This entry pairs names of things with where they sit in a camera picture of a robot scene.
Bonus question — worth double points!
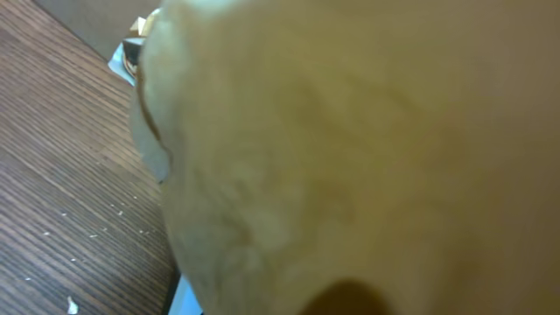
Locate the brown snack bag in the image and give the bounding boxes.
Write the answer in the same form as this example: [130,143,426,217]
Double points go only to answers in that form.
[130,0,559,314]

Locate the white barcode scanner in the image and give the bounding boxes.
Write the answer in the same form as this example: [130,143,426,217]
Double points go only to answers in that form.
[108,44,136,87]

